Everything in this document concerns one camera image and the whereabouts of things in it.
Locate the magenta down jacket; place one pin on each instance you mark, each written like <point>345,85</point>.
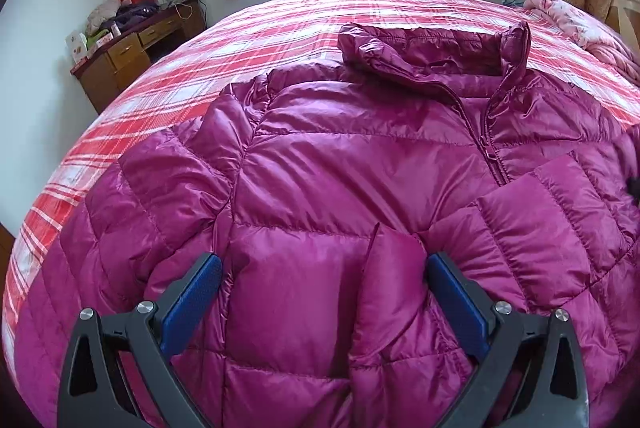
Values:
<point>325,157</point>

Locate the red plaid bed sheet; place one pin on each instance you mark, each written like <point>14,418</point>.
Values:
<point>275,32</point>

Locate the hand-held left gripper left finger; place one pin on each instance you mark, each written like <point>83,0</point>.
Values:
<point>195,295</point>

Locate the pile of clothes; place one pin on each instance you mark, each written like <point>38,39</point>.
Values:
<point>130,15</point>

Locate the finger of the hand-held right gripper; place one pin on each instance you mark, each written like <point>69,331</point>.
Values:
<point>635,187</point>

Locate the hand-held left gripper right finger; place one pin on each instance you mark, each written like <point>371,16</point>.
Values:
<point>457,303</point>

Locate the cream wooden headboard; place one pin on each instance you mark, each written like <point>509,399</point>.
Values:
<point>627,17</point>

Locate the white box with red print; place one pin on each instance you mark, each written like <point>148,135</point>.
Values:
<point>76,45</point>

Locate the brown wooden desk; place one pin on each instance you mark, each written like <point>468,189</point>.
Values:
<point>125,52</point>

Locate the pink floral quilt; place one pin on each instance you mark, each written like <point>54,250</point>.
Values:
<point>575,22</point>

